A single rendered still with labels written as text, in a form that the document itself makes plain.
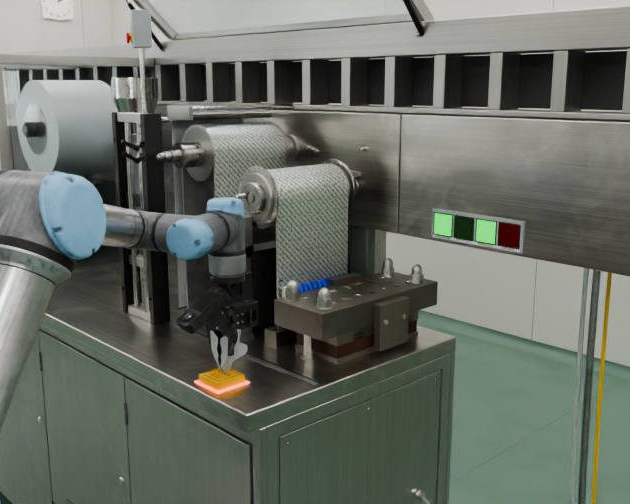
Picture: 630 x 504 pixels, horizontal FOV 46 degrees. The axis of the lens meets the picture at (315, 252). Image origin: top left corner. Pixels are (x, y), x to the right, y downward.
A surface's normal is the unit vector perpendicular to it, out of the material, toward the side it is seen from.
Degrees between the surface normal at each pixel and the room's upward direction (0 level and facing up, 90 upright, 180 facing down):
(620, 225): 90
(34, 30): 90
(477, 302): 90
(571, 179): 90
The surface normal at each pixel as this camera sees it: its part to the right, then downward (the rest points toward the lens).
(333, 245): 0.69, 0.16
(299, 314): -0.73, 0.15
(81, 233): 0.93, -0.03
